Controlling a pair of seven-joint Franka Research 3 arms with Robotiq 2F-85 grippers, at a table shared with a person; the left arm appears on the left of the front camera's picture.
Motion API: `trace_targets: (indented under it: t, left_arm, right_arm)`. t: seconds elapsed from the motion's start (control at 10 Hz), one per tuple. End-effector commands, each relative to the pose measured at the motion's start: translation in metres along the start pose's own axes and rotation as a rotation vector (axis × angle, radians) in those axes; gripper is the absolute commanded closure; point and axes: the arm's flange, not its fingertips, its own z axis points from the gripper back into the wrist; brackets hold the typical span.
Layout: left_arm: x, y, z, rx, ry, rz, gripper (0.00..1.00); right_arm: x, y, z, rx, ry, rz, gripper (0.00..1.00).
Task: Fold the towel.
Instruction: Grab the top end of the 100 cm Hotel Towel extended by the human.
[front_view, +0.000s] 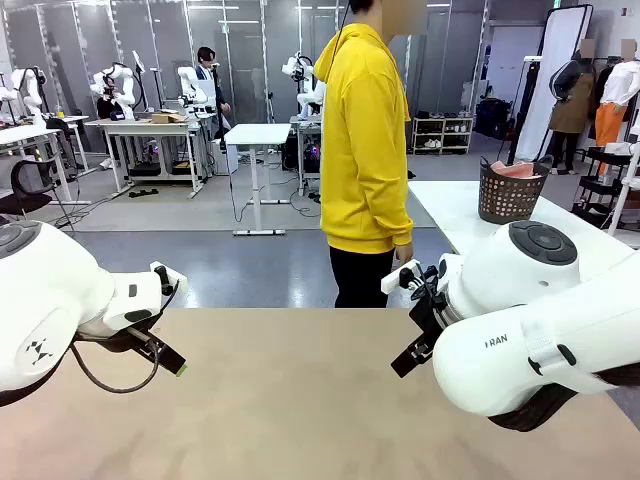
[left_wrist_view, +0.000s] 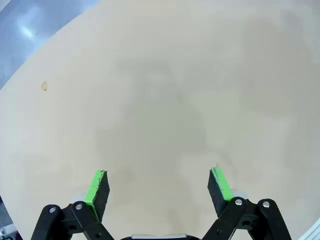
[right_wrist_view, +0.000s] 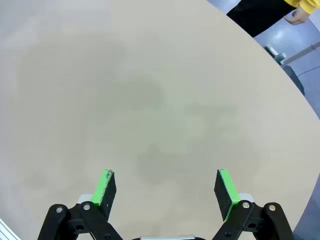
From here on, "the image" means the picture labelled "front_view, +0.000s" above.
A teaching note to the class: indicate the large white table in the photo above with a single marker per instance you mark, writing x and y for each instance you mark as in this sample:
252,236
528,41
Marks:
450,210

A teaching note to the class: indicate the grey robot stand table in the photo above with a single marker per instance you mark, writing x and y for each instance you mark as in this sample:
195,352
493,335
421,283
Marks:
305,125

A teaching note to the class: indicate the white shoe shelf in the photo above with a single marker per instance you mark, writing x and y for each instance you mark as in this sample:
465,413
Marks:
442,135

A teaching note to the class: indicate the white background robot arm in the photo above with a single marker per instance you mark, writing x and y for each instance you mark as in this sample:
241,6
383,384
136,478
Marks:
310,97
187,82
30,90
122,82

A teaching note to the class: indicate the figure in brown apron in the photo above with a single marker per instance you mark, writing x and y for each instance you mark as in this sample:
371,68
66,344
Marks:
572,100

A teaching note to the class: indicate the black floor power strip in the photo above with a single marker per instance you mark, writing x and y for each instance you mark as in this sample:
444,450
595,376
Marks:
144,193

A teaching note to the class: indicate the long white robot desk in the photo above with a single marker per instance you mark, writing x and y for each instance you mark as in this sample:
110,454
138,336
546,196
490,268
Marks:
145,127

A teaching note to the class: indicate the small white standing desk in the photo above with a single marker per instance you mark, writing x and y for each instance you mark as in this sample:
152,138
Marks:
257,132

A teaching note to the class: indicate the pink terry towel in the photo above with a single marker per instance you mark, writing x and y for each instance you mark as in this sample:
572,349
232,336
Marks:
520,170

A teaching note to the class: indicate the white desk with clutter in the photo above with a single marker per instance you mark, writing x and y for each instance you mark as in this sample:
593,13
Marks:
30,132

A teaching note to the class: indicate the white metal rack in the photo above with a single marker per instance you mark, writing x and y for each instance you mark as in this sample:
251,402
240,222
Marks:
625,190

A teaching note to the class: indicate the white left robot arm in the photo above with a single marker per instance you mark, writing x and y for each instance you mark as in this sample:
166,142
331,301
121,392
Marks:
45,280

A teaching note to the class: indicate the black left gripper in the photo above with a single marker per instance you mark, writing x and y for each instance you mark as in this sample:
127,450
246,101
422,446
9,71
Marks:
107,341

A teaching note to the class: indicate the black utility cart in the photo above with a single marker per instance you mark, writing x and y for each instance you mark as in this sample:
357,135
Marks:
597,187

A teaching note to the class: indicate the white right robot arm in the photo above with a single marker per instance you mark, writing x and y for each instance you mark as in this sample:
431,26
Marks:
525,280

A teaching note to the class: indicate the person's right forearm yellow sleeve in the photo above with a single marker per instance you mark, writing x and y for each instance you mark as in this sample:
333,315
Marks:
390,210

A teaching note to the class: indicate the figure in orange trousers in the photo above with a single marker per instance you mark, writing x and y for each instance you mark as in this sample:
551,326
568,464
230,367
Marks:
612,120

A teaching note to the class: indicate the black luggage bag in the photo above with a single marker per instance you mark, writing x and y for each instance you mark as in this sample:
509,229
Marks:
492,117

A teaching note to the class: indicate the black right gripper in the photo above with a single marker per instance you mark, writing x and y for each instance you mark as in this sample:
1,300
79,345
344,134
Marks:
430,320

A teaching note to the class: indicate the seated person black clothes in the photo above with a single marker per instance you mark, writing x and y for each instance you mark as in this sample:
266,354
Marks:
106,107

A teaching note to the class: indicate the person's right hand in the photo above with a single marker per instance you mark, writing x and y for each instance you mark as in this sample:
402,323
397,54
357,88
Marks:
404,252

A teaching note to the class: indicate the person in yellow hoodie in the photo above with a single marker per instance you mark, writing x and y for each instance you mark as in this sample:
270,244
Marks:
360,150

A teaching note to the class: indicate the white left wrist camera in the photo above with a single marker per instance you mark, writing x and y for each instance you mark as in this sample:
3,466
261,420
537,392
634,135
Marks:
175,281

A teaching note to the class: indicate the flat cardboard box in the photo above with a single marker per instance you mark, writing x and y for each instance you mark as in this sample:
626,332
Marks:
167,118

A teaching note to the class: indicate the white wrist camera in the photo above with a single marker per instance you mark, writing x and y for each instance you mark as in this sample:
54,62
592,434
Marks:
175,281
397,277

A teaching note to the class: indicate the dark perforated plastic basket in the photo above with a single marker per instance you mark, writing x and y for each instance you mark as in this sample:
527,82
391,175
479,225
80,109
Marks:
505,205

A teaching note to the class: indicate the standing person dark vest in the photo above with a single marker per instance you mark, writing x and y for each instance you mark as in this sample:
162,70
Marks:
206,55

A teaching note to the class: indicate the tall white reflector panel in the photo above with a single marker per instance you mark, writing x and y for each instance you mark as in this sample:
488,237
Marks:
555,75

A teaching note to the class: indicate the black office chair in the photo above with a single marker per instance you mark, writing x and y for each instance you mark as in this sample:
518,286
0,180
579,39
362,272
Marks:
20,204

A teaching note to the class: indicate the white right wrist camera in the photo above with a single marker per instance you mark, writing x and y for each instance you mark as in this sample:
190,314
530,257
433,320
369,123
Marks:
397,277

